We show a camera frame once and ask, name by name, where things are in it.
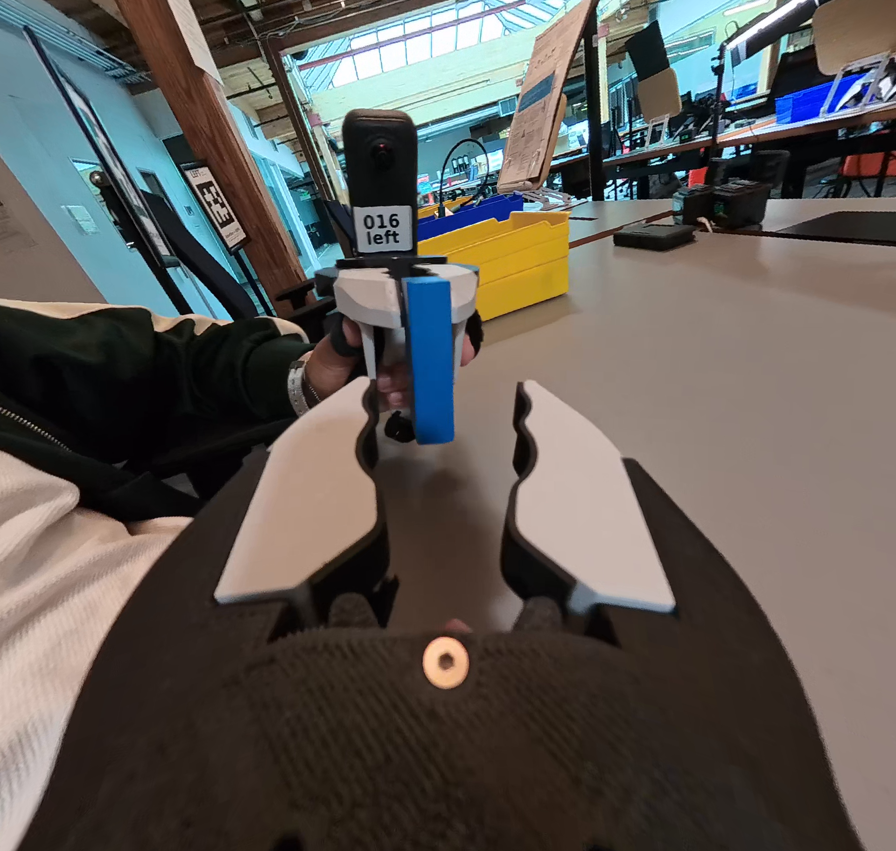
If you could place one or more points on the person's left forearm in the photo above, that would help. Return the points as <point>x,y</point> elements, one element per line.
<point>140,375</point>

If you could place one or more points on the white light bar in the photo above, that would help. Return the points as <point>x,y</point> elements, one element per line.
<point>770,17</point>

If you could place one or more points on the blue storage bins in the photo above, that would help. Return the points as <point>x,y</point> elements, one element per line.
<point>805,106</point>

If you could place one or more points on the white paper notice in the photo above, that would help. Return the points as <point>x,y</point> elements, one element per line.
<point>185,18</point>

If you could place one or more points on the framed marker sign on stand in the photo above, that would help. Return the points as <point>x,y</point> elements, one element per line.
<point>150,235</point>
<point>217,200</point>

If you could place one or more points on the cardboard panel on stand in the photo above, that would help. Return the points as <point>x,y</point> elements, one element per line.
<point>546,95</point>

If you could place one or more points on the grey desk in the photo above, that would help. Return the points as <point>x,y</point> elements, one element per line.
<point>700,410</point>

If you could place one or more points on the blue plastic bin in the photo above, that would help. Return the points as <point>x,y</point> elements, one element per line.
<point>483,208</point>

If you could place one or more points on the long wooden workbench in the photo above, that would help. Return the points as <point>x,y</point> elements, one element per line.
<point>770,127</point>

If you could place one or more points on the black pole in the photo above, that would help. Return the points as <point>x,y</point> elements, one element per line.
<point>593,95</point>

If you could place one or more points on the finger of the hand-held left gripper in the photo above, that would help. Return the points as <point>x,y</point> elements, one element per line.
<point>463,295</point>
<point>360,298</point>

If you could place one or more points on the silver wristwatch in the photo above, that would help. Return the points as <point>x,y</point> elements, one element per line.
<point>299,389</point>

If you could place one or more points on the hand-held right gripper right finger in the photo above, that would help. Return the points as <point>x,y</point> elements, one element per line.
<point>588,508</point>

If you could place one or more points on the black desk mat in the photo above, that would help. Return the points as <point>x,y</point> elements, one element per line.
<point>840,227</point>

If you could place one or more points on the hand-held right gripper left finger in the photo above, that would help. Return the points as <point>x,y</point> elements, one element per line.
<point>308,508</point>

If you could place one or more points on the orange chair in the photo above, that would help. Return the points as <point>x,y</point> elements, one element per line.
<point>868,165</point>

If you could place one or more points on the blue rectangular block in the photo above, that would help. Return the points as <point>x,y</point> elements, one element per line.
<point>430,361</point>

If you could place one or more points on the wooden support post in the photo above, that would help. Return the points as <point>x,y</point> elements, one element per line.
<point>189,109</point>

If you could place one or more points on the person's left hand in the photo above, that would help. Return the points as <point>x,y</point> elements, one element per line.
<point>329,375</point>

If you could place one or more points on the yellow plastic bin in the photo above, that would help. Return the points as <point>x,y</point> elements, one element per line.
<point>518,263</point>

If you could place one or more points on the wood backed black board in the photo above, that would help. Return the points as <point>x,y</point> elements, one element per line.
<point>854,18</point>
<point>647,53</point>

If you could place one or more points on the black flat device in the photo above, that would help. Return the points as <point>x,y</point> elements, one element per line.
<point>654,236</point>

